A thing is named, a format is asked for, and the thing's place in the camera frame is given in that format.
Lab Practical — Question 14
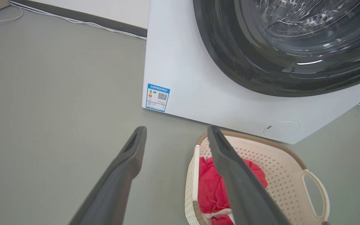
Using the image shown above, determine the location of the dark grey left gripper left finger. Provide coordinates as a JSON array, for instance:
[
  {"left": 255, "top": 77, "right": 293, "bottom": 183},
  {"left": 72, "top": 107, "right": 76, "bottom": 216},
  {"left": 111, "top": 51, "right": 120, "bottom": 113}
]
[{"left": 69, "top": 126, "right": 147, "bottom": 225}]

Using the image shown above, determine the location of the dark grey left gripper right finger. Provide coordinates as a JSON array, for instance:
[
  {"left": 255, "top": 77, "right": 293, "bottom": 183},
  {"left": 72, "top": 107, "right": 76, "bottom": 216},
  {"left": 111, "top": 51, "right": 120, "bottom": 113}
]
[{"left": 207, "top": 125, "right": 293, "bottom": 225}]

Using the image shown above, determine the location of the cream perforated plastic laundry basket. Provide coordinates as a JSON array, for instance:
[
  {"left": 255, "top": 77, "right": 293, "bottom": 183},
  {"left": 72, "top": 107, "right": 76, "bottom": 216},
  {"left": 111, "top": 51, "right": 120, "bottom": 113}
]
[{"left": 185, "top": 130, "right": 331, "bottom": 225}]

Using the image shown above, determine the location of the red and white garment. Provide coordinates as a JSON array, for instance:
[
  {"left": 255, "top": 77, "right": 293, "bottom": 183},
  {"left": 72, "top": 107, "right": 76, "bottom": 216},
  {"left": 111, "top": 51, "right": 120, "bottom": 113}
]
[{"left": 197, "top": 157, "right": 268, "bottom": 225}]

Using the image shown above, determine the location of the round white filter cover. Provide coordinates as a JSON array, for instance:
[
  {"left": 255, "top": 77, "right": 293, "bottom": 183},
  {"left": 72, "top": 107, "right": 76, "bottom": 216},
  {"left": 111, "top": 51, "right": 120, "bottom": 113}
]
[{"left": 263, "top": 121, "right": 301, "bottom": 140}]

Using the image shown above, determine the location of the blue energy label sticker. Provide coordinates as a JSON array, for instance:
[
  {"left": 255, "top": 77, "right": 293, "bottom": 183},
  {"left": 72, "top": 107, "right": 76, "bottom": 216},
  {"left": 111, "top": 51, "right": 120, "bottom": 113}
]
[{"left": 145, "top": 83, "right": 171, "bottom": 113}]

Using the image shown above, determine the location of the white front-load washing machine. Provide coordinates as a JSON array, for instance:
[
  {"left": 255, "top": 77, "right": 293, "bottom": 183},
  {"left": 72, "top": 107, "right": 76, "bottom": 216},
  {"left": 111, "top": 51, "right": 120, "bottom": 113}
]
[{"left": 142, "top": 0, "right": 360, "bottom": 145}]

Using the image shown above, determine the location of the round black glass washer door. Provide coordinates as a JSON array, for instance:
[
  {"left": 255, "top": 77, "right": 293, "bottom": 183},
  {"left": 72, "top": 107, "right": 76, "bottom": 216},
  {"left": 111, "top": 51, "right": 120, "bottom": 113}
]
[{"left": 192, "top": 0, "right": 360, "bottom": 98}]

